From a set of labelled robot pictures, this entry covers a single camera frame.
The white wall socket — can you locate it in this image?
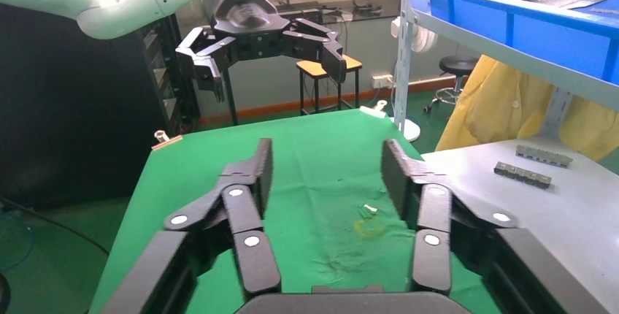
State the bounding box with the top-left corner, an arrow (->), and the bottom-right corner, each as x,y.
371,73 -> 396,90

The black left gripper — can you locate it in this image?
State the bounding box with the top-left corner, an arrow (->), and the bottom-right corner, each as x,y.
175,0 -> 347,104

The white metal shelf rack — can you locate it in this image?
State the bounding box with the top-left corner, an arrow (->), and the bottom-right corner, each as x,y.
392,0 -> 619,141

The wooden top stool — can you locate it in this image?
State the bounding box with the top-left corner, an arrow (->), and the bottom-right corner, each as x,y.
296,54 -> 364,117

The grey metal connector strip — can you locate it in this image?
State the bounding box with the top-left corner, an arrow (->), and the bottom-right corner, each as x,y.
493,161 -> 553,190
515,145 -> 574,169

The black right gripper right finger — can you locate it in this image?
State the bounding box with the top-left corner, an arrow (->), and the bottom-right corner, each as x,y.
380,138 -> 610,314

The metal binder clip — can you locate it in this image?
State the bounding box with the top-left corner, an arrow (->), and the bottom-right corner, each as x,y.
151,129 -> 184,152
359,99 -> 390,120

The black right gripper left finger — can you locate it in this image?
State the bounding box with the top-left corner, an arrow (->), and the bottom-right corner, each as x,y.
99,137 -> 282,314

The black equipment rack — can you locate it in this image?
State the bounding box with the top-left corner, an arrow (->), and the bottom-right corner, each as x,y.
0,1 -> 200,209

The black floor cable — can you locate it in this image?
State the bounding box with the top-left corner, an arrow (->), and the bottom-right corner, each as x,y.
0,194 -> 111,258

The black headset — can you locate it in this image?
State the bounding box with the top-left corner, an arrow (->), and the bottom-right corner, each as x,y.
351,0 -> 384,15

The green table cloth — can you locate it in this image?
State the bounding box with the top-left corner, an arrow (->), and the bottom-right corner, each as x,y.
89,108 -> 504,314

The white round base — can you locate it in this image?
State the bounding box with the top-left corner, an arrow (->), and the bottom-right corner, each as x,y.
400,117 -> 423,143

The black round swivel stool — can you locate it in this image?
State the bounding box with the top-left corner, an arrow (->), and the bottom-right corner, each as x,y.
423,55 -> 480,115

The blue plastic bin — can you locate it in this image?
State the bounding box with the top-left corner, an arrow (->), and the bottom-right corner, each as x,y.
419,0 -> 619,86

